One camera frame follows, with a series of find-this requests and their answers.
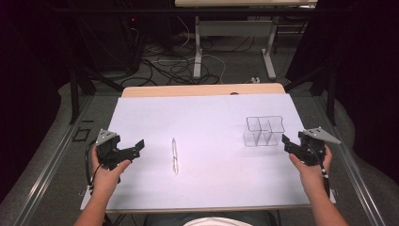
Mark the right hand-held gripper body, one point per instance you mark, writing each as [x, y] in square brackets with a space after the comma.
[312, 147]

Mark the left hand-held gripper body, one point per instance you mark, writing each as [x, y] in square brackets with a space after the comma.
[108, 149]

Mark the clear plastic divided organizer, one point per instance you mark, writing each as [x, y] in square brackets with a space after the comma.
[264, 132]

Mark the clear plastic pen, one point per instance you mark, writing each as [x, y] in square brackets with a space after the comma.
[175, 156]

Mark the person's right hand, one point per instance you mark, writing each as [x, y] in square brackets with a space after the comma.
[310, 174]

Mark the person's left hand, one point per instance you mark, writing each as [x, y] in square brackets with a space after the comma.
[108, 177]

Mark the white table mat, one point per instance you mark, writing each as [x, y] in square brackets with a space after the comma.
[204, 125]

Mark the white power plug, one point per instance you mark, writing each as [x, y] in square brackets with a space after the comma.
[255, 80]

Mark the light wooden table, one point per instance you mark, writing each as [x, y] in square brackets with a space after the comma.
[188, 90]

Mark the person's white shirt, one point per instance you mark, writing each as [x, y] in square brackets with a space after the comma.
[216, 222]

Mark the black computer tower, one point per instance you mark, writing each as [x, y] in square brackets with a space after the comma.
[125, 37]

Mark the white desk with metal legs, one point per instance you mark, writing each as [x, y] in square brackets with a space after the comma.
[238, 28]

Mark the black square floor frame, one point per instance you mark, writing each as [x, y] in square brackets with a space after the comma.
[81, 135]

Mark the metal floor rail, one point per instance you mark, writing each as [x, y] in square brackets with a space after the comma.
[40, 175]
[354, 175]

